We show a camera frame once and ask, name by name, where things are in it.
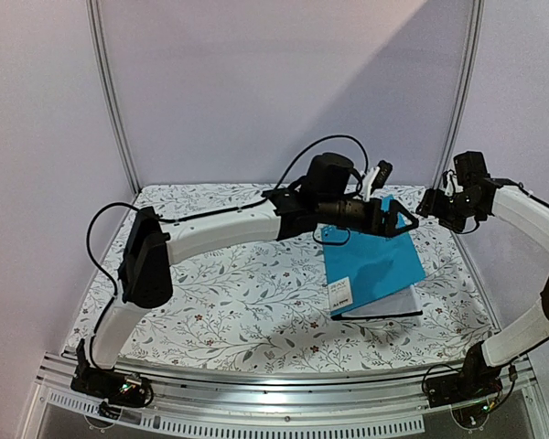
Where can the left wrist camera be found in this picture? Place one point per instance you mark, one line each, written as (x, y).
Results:
(332, 177)

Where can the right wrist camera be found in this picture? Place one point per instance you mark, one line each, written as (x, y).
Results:
(465, 171)

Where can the right aluminium frame post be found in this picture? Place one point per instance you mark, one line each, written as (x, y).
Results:
(468, 60)

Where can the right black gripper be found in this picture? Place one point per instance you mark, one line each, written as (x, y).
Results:
(444, 207)

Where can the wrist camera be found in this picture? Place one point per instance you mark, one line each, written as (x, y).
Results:
(465, 171)
(332, 177)

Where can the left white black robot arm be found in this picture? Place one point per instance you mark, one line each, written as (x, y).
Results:
(144, 280)

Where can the perforated white cable tray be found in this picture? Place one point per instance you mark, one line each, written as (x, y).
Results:
(71, 416)

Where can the left aluminium frame post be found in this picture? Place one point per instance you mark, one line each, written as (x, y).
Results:
(103, 66)

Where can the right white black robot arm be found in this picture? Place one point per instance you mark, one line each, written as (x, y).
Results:
(525, 249)

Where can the floral patterned tablecloth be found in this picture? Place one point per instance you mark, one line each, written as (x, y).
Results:
(263, 307)

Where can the aluminium frame post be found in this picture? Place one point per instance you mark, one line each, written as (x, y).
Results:
(103, 66)
(468, 60)

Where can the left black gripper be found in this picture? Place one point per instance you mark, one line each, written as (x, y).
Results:
(386, 227)

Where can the aluminium mounting rail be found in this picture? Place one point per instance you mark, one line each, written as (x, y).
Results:
(428, 387)

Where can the black clip folder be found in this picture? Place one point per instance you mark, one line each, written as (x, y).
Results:
(361, 268)

